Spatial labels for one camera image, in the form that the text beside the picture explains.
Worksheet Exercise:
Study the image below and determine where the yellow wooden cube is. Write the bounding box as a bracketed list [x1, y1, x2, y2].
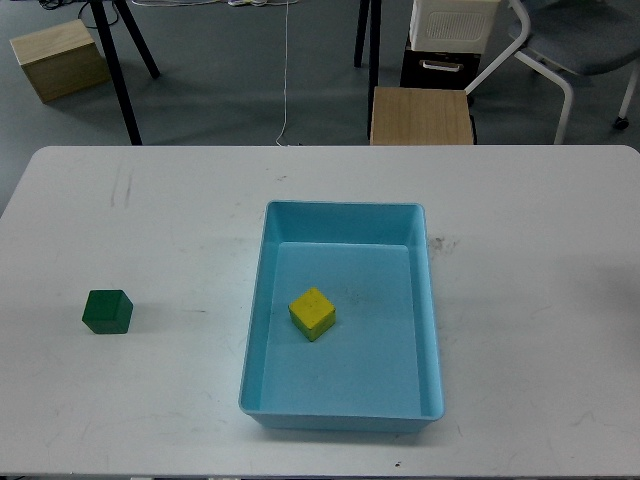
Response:
[288, 287, 337, 342]

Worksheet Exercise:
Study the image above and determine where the green wooden cube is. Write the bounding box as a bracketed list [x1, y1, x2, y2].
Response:
[82, 290, 134, 334]

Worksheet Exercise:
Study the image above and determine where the light wooden box left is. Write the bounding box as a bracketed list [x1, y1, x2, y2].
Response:
[10, 20, 111, 103]

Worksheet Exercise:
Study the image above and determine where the light blue plastic bin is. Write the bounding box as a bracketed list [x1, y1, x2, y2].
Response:
[239, 201, 445, 433]

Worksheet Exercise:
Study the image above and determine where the wooden stool centre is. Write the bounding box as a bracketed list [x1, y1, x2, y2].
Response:
[370, 87, 474, 146]

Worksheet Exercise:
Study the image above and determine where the black drawer cabinet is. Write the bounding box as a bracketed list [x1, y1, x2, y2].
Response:
[400, 42, 481, 90]

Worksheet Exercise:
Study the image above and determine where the black table legs left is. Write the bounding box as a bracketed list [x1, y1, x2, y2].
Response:
[88, 0, 160, 146]

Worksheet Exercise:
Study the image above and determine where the black table leg centre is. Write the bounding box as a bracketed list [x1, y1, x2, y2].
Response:
[353, 0, 383, 141]

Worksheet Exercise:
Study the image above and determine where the white air purifier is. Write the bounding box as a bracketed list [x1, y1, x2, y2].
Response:
[409, 0, 500, 54]

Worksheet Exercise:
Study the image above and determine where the grey white chair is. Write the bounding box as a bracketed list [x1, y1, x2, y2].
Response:
[464, 1, 639, 145]

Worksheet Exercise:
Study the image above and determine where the white hanging cable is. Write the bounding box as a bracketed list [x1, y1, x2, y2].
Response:
[275, 0, 292, 147]

